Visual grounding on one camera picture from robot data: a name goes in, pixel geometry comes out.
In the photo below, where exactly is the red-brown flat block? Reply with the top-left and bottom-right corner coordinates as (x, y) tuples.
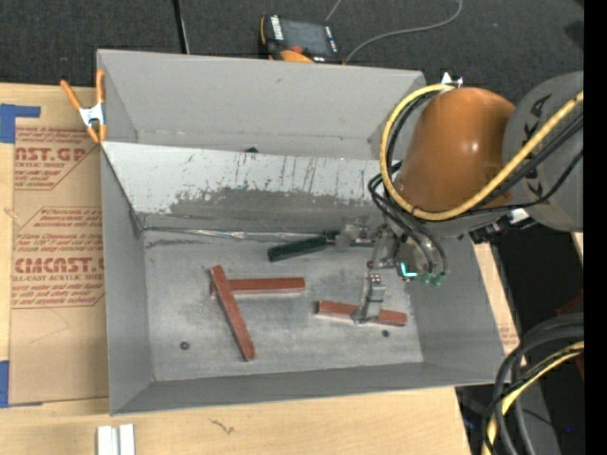
(211, 277), (306, 297)
(316, 300), (409, 328)
(209, 264), (258, 363)

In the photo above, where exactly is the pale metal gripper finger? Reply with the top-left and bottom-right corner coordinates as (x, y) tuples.
(332, 225), (380, 251)
(350, 272), (387, 326)

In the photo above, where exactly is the black cylinder on white bracket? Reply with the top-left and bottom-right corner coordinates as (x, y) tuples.
(468, 208), (531, 245)

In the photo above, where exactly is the grey metal bin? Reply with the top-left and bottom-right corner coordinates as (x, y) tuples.
(96, 48), (508, 417)

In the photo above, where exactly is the brown cardboard board red print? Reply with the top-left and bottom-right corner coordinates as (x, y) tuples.
(0, 82), (523, 408)

